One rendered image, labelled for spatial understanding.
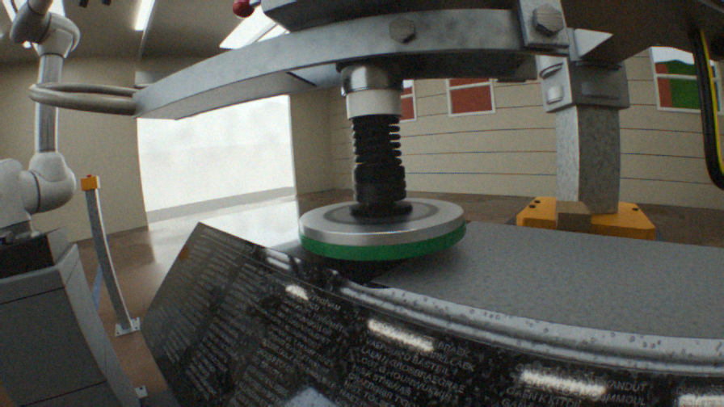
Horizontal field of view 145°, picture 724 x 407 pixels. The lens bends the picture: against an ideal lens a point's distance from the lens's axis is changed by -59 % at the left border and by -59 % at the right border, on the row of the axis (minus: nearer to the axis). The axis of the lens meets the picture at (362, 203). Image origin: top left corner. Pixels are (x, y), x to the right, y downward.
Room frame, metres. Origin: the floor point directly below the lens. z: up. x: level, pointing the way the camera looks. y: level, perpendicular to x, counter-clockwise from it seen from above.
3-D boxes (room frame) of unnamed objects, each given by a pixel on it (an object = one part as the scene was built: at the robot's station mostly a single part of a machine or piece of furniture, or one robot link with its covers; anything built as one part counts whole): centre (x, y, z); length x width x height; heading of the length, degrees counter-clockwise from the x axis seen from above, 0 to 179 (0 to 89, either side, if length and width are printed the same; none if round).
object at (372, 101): (0.35, -0.02, 1.06); 0.07 x 0.07 x 0.04
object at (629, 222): (0.80, -0.85, 0.76); 0.49 x 0.49 x 0.05; 44
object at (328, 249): (0.35, -0.02, 0.91); 0.22 x 0.22 x 0.04
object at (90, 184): (1.23, 1.74, 0.54); 0.20 x 0.20 x 1.09; 44
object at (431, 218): (0.35, -0.02, 0.92); 0.21 x 0.21 x 0.01
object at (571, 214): (0.66, -0.63, 0.81); 0.20 x 0.10 x 0.05; 142
